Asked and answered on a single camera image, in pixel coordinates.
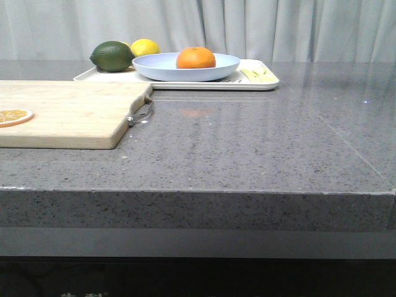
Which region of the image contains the light blue plate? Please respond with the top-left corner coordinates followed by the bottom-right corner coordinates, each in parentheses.
top-left (132, 53), bottom-right (240, 82)

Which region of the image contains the orange fruit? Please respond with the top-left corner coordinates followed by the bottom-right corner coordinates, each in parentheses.
top-left (176, 46), bottom-right (216, 69)

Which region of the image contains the cream white tray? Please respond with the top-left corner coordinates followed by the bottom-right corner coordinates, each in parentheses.
top-left (73, 58), bottom-right (280, 92)

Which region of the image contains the yellow lemon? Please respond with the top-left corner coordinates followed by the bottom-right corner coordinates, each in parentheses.
top-left (130, 38), bottom-right (160, 58)

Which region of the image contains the green lime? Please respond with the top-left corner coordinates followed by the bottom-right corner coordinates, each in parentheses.
top-left (90, 41), bottom-right (135, 72)

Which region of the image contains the wooden cutting board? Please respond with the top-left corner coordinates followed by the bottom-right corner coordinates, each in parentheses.
top-left (1, 80), bottom-right (152, 149)

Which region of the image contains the white curtain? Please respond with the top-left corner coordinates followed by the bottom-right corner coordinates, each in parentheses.
top-left (1, 1), bottom-right (395, 62)

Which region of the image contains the orange slice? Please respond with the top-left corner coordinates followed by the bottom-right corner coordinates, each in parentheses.
top-left (0, 109), bottom-right (34, 127)

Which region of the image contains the metal cutting board handle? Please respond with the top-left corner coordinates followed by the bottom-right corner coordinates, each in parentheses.
top-left (126, 95), bottom-right (154, 127)

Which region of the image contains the yellow-green tray handle print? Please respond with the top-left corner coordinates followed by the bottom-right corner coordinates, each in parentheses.
top-left (240, 66), bottom-right (277, 82)

